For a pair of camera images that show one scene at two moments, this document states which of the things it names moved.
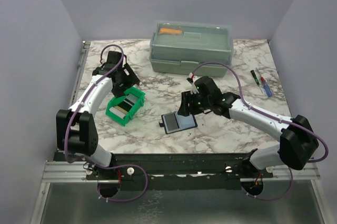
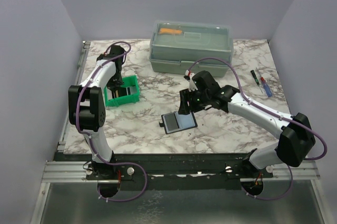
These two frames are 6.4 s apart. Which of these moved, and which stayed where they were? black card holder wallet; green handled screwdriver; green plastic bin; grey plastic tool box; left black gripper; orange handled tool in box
Moved: green plastic bin; left black gripper
Stayed: orange handled tool in box; black card holder wallet; green handled screwdriver; grey plastic tool box
